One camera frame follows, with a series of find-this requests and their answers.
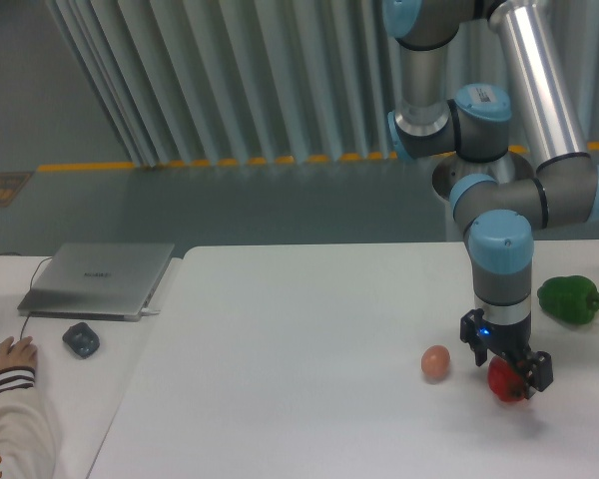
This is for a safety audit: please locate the silver closed laptop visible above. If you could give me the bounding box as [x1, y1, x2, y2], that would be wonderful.
[18, 242, 175, 321]

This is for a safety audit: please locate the red bell pepper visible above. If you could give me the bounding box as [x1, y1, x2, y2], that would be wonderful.
[487, 356, 525, 403]

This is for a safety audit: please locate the black mouse cable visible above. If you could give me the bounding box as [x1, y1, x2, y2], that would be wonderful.
[0, 252, 56, 340]

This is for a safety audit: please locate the person's hand on mouse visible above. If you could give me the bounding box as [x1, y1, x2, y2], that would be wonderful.
[0, 336, 38, 375]

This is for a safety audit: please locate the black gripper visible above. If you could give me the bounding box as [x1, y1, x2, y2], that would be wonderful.
[459, 308, 552, 399]

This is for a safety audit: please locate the grey pleated curtain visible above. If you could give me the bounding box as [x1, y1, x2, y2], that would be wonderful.
[44, 0, 599, 169]

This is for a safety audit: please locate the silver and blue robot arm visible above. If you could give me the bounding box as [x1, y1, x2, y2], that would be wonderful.
[382, 1, 599, 400]

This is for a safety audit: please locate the small black tray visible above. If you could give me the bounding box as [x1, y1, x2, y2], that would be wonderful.
[62, 321, 101, 359]

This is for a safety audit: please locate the cream sweater sleeve forearm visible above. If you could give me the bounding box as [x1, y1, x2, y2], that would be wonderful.
[0, 366, 56, 478]

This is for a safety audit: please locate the green bell pepper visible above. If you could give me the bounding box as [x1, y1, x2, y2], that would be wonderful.
[537, 275, 599, 325]

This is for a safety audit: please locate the brown egg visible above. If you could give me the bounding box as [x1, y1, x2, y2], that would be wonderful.
[420, 344, 450, 382]

